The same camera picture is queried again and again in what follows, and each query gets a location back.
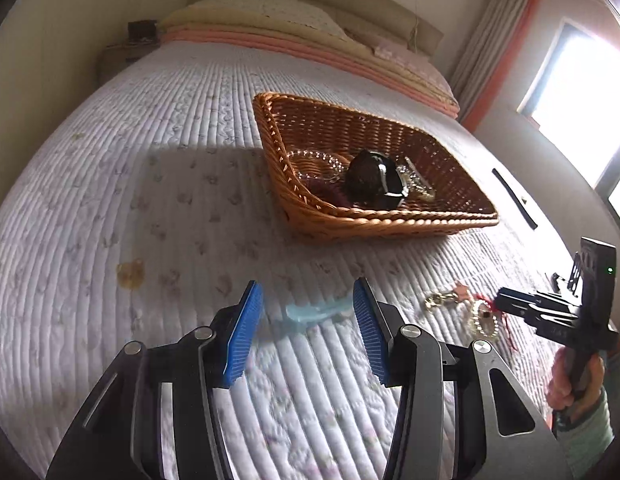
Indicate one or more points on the pink folded blanket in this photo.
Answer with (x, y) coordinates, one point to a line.
(310, 50)

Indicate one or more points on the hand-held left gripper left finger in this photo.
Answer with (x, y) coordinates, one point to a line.
(242, 332)

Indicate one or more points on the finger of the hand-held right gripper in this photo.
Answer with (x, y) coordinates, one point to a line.
(527, 316)
(515, 298)

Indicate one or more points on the light blue hair clip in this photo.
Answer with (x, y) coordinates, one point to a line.
(315, 312)

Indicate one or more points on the beige and orange curtain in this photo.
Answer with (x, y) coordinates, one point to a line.
(495, 45)

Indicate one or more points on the wooden nightstand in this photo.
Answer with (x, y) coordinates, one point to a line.
(120, 57)

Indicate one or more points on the bright window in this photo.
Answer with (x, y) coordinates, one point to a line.
(585, 95)

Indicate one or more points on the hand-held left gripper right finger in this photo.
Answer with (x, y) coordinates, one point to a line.
(368, 332)

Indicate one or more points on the white quilted bedspread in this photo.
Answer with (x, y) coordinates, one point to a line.
(139, 185)

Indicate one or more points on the cream dotted pillow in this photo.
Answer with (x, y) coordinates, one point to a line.
(270, 7)

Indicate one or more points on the dark box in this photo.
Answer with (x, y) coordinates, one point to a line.
(140, 30)

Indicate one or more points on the brown wicker basket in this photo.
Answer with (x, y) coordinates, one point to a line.
(440, 180)

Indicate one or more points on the pink floral pillow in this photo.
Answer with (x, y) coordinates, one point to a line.
(415, 65)

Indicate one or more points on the pink star charm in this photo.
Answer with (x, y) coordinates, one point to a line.
(462, 290)

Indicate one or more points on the small black clip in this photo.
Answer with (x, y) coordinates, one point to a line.
(556, 281)

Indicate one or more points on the black wristwatch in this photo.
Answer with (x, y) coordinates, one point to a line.
(375, 180)

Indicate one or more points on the stacked pillows and folded blankets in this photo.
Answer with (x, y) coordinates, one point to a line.
(270, 27)

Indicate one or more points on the person's right hand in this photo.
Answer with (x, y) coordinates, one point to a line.
(560, 380)

